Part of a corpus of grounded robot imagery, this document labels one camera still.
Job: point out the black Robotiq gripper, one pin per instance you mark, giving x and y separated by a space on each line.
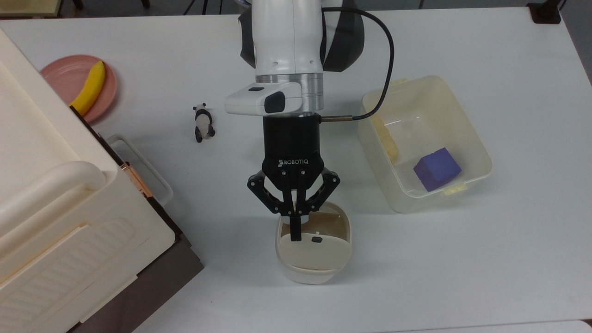
291 143

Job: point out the beige trash can lid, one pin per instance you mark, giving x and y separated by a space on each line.
319 256

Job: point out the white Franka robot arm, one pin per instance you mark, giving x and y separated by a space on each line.
286 41

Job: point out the beige small trash can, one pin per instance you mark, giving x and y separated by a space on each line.
307 278

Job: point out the pale yellow toy fry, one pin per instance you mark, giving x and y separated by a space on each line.
386 138

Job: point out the small panda figurine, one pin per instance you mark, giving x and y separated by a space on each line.
202 122

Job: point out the purple foam cube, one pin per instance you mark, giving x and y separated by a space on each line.
437 169

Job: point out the orange box latch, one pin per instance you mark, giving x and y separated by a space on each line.
136 178

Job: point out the white translucent plastic bin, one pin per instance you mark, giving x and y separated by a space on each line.
462 125

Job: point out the yellow toy banana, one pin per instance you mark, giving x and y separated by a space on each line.
90 88

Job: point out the cream plastic storage box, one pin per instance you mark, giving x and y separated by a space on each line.
55 222

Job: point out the pink round plate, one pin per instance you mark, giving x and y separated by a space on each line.
62 78

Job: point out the light wooden side table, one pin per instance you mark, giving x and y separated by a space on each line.
27 5

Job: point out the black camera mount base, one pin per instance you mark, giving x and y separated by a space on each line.
545 13

